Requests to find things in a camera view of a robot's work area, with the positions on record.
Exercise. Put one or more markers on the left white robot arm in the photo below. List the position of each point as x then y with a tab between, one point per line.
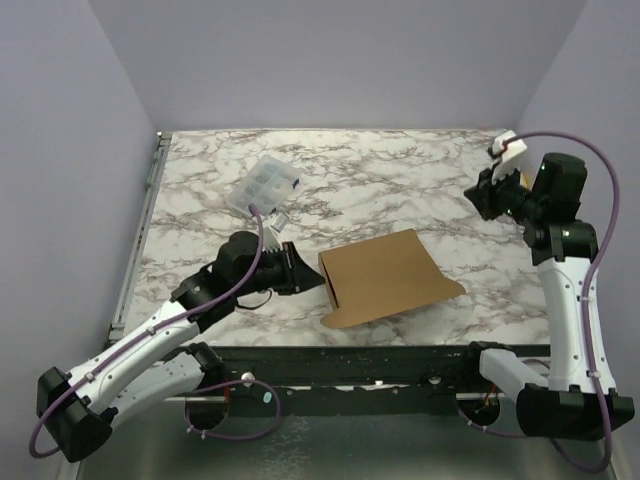
81	407

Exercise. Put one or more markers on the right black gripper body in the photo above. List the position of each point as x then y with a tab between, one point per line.
485	196

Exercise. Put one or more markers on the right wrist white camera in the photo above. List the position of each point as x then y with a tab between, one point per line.
506	151

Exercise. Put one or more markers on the yellow tape piece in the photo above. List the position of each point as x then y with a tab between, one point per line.
524	181

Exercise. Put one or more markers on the aluminium side rail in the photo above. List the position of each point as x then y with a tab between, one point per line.
152	184

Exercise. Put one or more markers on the black metal base rail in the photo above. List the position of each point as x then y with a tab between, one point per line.
275	382

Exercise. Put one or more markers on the brown cardboard box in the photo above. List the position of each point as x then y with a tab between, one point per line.
381	277

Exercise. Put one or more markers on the clear plastic screw organizer box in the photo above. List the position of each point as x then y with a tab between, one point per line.
266	185

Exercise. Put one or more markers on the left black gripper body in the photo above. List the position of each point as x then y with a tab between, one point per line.
268	275

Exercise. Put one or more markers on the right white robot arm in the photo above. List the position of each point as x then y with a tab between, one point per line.
578	399

